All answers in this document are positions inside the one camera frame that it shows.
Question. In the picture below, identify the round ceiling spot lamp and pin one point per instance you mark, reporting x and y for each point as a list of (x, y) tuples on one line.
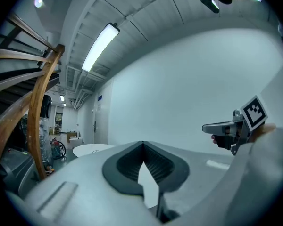
[(38, 2)]

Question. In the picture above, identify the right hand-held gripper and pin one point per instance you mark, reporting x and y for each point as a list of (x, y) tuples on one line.
[(253, 113)]

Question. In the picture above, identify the plastic-wrapped dark bundle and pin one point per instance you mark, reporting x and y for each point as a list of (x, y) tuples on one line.
[(45, 138)]

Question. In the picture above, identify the small far ceiling lamp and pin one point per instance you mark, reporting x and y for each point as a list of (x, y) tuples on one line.
[(62, 98)]

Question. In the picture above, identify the person's right hand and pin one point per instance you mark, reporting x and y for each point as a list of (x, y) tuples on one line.
[(213, 139)]

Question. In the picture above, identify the person's right forearm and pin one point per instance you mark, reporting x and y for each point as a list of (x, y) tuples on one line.
[(265, 129)]

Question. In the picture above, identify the long ceiling lamp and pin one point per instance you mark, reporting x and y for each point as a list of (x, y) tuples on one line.
[(100, 47)]

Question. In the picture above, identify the black printer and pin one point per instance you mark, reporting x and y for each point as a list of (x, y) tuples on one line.
[(16, 168)]

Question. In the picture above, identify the white ceiling pipes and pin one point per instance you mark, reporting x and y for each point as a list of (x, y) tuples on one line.
[(85, 86)]

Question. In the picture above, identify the black head-mounted camera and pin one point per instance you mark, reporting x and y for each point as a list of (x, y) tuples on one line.
[(211, 3)]

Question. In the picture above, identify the black round-window appliance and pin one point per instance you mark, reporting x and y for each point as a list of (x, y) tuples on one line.
[(47, 106)]

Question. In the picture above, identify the cardboard boxes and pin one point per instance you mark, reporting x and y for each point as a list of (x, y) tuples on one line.
[(73, 135)]

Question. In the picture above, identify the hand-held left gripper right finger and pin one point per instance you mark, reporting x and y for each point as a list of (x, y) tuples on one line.
[(191, 168)]

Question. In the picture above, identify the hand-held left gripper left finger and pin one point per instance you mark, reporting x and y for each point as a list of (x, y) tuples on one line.
[(85, 185)]

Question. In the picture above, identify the blue wall sign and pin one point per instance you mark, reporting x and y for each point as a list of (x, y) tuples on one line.
[(99, 98)]

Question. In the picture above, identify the white door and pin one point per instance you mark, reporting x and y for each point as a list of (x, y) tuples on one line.
[(101, 121)]

